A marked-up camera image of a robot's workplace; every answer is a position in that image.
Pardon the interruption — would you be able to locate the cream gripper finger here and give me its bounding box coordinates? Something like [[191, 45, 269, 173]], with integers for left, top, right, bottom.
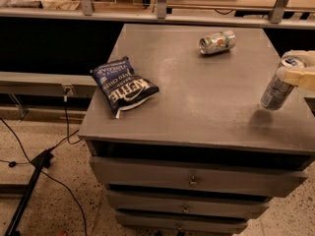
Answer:
[[283, 50, 315, 65], [277, 66, 315, 91]]

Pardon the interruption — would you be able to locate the blue Kettle chips bag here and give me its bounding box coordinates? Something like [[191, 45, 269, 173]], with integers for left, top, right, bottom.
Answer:
[[92, 57, 159, 119]]

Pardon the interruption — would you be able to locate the silver blue redbull can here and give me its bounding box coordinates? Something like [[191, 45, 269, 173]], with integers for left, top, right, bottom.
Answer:
[[261, 55, 307, 110]]

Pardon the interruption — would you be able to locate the grey metal shelf rail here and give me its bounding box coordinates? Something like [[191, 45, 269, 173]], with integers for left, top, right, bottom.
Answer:
[[0, 0, 315, 30]]

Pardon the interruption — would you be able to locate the middle drawer knob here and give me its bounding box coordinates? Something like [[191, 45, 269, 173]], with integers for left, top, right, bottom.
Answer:
[[182, 206, 190, 213]]

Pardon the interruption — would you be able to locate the black stand leg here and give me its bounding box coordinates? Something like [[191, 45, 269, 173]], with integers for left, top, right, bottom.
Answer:
[[0, 149, 53, 236]]

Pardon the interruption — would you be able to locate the grey drawer cabinet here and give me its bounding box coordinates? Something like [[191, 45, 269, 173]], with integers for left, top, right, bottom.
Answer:
[[80, 25, 315, 235]]

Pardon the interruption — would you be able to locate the black floor cable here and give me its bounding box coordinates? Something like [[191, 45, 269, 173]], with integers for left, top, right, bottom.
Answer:
[[0, 88, 89, 236]]

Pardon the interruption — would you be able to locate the silver soda can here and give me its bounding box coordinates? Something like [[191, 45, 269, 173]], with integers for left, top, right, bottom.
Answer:
[[199, 30, 236, 55]]

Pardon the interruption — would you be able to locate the drawer knob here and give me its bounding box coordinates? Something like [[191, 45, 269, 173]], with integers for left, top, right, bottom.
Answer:
[[188, 177, 199, 187], [182, 206, 190, 213]]

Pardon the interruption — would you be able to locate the top drawer knob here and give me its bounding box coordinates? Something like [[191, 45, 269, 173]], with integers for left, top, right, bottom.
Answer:
[[188, 177, 199, 187]]

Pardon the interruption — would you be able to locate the grey low bench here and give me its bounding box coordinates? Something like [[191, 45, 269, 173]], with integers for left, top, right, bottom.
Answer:
[[0, 72, 96, 98]]

